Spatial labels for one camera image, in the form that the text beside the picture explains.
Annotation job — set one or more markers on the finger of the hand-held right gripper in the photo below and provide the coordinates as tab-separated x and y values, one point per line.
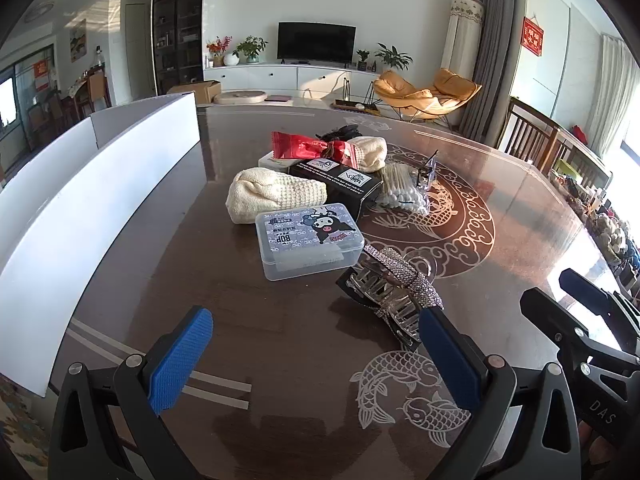
590	295
550	315

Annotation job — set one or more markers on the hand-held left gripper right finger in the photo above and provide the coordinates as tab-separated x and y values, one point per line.
450	360

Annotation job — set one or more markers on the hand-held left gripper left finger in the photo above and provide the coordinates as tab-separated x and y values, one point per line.
182	360

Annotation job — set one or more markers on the rhinestone hair claw clip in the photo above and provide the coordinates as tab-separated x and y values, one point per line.
400	285

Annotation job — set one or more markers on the clear cartoon print plastic box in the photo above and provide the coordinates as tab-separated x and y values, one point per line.
300	245

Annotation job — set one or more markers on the pack of cotton swabs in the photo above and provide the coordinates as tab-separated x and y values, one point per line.
402	190

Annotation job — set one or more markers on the white storage container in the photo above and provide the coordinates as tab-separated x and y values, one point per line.
75	210

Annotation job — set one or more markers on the cream knitted cloth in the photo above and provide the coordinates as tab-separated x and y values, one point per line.
275	192
370	152

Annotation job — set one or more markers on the black cardboard box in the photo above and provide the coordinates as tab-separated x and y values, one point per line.
340	180

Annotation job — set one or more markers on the person's right hand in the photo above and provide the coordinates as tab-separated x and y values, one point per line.
595	447

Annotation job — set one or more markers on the pile of assorted clutter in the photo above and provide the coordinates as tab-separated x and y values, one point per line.
605	225

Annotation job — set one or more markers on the wooden slatted chair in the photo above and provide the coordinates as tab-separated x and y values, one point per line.
580	162
525	132

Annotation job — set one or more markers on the white tube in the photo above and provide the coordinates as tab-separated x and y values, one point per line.
272	161

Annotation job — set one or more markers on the red snack packet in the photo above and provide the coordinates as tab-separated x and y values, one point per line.
305	146

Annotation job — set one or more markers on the black hair clip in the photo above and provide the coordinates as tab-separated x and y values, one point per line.
340	132

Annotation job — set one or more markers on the orange lounge chair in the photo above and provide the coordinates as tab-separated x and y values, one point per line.
425	95

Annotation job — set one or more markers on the grey curtain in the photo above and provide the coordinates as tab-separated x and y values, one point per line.
492	50

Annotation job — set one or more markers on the round beige cat scratcher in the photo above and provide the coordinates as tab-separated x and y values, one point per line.
242	97

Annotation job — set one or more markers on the dark low floor tray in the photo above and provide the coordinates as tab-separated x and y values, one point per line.
355	105

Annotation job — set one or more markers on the wooden dining chair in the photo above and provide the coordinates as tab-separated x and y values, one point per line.
99	91

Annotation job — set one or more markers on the covered standing air conditioner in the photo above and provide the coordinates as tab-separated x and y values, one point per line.
462	35

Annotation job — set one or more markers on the white television cabinet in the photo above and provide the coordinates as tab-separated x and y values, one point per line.
280	77

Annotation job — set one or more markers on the large leafy potted plant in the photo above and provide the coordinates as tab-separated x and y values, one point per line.
395	56

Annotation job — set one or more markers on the white round vase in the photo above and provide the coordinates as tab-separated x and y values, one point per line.
231	60

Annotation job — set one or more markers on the red flower arrangement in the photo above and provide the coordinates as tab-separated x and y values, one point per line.
217	49

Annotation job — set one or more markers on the small potted plant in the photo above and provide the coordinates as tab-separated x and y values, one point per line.
362	57

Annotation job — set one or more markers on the red door poster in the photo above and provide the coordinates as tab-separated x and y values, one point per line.
43	75

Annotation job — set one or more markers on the green potted plant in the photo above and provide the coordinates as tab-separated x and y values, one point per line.
250	47

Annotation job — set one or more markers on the dark glass display cabinet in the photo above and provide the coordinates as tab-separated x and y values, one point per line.
180	25

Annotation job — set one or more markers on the black television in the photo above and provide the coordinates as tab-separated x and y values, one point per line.
316	41

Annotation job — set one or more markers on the round ceiling light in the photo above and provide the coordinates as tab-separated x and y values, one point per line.
39	12

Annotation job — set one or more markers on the red wall hanging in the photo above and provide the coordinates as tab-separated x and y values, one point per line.
533	36

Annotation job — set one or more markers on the framed wall picture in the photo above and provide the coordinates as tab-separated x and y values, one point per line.
78	40

